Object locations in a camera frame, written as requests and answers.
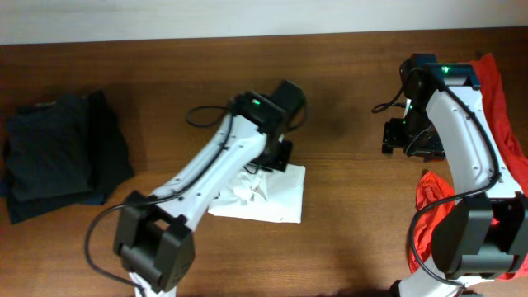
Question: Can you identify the folded black shirt on top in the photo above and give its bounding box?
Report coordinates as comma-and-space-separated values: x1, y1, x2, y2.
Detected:
7, 95, 92, 202

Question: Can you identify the folded dark shirt beneath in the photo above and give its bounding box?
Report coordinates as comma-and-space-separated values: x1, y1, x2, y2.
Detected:
1, 92, 134, 224

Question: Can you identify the white t-shirt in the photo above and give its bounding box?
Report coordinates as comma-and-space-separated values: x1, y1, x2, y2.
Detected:
208, 164, 306, 224

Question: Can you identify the red t-shirt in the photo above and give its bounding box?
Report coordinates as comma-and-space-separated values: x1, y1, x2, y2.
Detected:
413, 54, 527, 260

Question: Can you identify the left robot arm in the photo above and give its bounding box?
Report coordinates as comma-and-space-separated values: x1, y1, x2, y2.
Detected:
114, 81, 307, 296

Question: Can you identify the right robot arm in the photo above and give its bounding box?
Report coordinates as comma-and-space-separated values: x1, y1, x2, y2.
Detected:
382, 54, 527, 297

